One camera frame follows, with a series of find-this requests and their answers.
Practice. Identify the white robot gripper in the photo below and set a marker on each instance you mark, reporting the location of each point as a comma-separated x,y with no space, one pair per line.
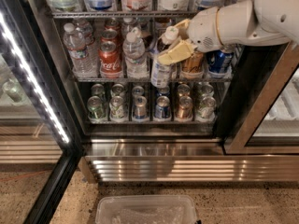
204,31

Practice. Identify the dark drink bottle white cap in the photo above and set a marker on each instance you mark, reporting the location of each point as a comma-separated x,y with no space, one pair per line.
161,70

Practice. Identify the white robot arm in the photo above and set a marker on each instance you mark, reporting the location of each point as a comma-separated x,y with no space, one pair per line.
249,22

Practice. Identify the centre clear water bottle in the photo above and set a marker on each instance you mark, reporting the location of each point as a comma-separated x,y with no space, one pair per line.
135,56

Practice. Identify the clear water bottle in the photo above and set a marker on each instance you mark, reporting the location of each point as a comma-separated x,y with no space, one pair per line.
76,46
87,30
135,56

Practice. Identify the rear centre water bottle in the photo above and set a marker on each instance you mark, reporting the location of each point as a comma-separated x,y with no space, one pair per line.
128,24

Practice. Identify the rear left clear water bottle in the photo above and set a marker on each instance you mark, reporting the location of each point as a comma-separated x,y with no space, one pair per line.
87,30

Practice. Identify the front left clear water bottle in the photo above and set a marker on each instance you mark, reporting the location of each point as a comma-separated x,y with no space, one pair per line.
76,46

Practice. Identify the right glass fridge door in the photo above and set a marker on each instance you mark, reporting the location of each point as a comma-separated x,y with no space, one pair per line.
260,77

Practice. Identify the stainless steel fridge base grille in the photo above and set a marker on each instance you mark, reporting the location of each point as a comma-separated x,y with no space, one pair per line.
166,160

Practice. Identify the open glass fridge door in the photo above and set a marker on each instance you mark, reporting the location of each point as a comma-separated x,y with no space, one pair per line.
37,36

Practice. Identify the front gold soda can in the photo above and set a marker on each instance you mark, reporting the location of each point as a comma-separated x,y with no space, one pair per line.
193,66

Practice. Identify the front blue soda can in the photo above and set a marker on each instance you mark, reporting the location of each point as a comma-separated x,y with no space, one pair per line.
219,60

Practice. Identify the rear bronze soda can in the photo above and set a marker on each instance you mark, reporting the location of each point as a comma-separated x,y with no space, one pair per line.
183,90

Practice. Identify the bronze soda can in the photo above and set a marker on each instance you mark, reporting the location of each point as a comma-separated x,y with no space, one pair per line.
183,90
184,108

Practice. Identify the rear blue pepsi can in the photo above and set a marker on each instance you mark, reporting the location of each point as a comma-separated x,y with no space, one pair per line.
163,92

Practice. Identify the blue pepsi can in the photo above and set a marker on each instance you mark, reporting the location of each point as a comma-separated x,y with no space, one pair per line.
162,108
163,92

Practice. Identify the rear silver soda can right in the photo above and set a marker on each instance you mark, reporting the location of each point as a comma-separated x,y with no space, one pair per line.
205,90

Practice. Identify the silver soda can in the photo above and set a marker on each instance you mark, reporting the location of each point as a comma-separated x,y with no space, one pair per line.
205,90
205,111

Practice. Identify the rear silver-blue soda can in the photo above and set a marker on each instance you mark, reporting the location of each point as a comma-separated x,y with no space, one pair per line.
137,91

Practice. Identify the silver-blue soda can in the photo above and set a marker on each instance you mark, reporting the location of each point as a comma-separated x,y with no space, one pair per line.
140,108
137,91

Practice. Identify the front bronze soda can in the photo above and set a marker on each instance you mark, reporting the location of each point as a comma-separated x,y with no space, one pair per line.
184,108

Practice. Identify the rear red coca-cola can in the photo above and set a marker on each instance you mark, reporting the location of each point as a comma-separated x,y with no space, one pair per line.
112,24

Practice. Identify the red coca-cola can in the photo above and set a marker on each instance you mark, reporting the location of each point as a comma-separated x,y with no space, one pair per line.
109,35
109,60
112,24

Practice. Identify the middle red coca-cola can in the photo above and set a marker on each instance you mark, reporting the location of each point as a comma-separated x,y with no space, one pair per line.
109,35

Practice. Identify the front blue pepsi can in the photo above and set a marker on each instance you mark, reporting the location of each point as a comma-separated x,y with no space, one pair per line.
162,108

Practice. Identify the front red coca-cola can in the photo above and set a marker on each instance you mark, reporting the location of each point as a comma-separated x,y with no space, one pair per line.
109,60

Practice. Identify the front silver soda can right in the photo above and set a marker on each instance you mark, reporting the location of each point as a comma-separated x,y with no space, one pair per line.
205,111

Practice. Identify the rear white-green soda can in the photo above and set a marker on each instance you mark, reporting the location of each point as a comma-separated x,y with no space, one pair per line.
117,90

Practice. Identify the white-green soda can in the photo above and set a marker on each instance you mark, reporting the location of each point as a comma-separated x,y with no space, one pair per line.
117,90
117,108

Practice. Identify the front silver-blue soda can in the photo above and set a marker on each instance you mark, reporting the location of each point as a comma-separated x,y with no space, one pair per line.
140,108

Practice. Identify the front white-green soda can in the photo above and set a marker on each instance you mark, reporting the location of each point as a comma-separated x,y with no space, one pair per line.
117,108

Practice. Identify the rear green soda can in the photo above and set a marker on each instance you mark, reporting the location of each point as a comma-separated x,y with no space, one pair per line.
99,91

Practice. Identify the green soda can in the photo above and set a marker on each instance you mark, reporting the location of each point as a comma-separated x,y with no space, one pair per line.
97,109
99,91

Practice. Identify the front green soda can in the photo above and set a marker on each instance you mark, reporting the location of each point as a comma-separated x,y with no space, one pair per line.
97,109

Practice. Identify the clear plastic bin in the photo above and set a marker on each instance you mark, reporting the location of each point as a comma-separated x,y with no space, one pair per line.
146,209

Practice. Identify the white led light strip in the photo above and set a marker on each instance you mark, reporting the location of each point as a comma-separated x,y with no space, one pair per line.
32,79

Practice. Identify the top wire fridge shelf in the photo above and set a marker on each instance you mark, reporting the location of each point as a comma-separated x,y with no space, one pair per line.
123,14

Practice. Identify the wire fridge shelf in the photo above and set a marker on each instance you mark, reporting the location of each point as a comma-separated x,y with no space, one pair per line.
123,14
125,79

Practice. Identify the middle wire fridge shelf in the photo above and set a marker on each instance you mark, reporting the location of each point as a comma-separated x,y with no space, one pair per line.
125,79

